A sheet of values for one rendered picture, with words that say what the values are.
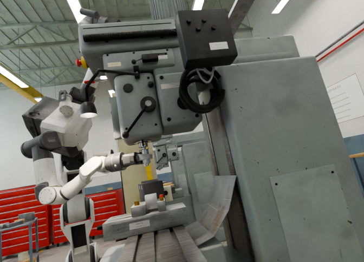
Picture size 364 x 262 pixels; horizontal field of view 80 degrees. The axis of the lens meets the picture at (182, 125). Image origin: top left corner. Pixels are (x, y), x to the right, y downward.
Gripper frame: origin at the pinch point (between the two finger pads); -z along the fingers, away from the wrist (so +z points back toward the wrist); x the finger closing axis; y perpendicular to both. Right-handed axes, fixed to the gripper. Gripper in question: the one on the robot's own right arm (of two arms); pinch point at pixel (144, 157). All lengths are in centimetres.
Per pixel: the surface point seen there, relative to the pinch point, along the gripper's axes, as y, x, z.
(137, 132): -10.4, -9.9, -1.5
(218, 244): 39.3, -8.9, -27.3
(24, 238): 97, 346, 410
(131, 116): -18.2, -10.4, 0.1
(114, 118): -20.2, -5.4, 10.7
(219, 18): -45, -24, -45
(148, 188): 15.9, 26.9, 9.2
